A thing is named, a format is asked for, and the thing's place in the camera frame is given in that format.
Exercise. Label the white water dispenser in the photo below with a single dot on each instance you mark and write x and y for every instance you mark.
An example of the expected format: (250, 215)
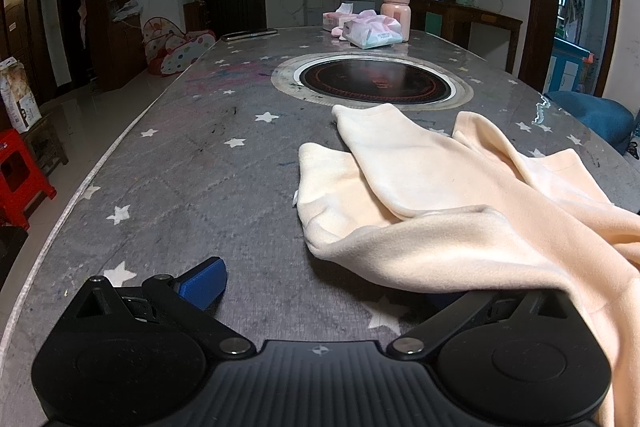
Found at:
(313, 4)

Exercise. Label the cream long sleeve shirt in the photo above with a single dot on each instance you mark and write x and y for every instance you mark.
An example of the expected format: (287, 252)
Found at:
(450, 187)

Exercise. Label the red plastic stool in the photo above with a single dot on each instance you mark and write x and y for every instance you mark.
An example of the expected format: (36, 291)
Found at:
(20, 187)

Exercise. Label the blue cushion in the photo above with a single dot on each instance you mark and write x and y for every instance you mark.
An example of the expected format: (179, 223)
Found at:
(595, 117)

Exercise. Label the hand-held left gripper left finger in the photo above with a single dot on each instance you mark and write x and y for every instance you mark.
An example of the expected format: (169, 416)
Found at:
(200, 287)

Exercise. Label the white printed bag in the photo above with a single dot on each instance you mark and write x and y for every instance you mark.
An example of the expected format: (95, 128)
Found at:
(17, 97)

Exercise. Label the white soft tissue pack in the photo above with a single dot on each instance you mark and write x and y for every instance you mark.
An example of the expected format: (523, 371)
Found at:
(375, 32)

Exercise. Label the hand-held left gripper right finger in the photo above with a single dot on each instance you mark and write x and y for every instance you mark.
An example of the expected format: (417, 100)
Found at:
(460, 312)

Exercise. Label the pink thermos bottle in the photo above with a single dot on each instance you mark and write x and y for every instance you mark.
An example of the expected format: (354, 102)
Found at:
(396, 7)

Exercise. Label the built-in round induction cooktop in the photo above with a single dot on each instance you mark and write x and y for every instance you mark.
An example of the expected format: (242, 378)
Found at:
(375, 79)

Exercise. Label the brown wooden door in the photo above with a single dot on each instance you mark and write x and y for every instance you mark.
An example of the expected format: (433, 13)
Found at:
(20, 47)

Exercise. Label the dark wooden shelf cabinet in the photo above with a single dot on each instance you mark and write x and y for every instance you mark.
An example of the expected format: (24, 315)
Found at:
(100, 32)

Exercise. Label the blue and white cabinet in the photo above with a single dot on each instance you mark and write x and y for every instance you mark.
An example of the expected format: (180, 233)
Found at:
(570, 67)

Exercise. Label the polka dot play tent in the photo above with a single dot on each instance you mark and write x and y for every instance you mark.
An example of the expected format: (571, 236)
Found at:
(185, 52)

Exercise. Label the black remote control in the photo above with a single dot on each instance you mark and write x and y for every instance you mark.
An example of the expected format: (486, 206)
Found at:
(250, 34)

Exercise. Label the grey star print tablecloth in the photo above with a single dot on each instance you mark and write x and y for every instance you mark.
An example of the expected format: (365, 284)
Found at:
(200, 167)

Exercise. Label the pink tissue box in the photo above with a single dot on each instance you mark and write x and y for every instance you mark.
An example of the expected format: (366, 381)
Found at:
(332, 21)

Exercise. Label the small wooden stool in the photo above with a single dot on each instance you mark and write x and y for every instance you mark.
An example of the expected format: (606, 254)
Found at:
(50, 142)

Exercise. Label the dark wooden side counter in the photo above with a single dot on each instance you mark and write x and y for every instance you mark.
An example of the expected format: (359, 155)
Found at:
(480, 19)

